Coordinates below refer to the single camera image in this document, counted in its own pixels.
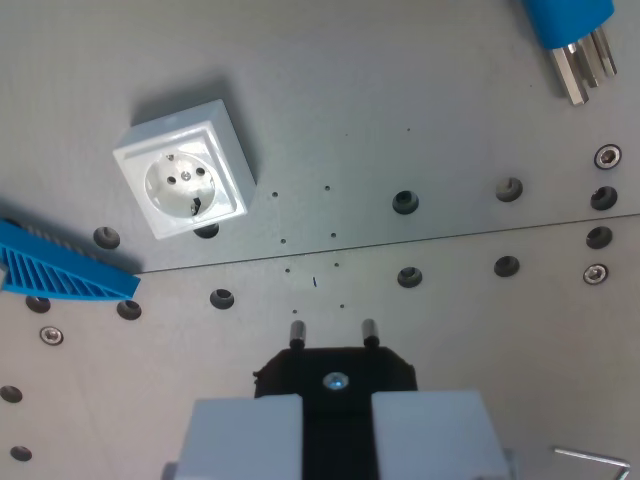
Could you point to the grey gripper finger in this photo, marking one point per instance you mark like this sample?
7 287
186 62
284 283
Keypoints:
430 435
245 440

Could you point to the black two-pin plug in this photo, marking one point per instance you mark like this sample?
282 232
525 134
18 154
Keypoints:
300 372

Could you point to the silver hex socket screw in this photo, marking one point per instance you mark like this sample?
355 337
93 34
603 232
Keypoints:
595 274
51 335

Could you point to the black-ringed hex socket screw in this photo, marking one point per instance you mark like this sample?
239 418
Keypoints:
607 158

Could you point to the metal allen key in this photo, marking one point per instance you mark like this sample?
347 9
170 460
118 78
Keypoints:
595 456

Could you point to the blue ribbed plastic wedge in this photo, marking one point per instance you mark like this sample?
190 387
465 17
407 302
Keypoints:
55 267

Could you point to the metal hex standoff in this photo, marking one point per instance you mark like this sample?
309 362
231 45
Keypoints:
589 65
572 80
606 52

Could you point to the blue plastic cylinder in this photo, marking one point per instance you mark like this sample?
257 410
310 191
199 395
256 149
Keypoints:
565 20

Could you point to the white wall socket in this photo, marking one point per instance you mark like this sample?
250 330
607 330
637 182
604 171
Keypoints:
182 185

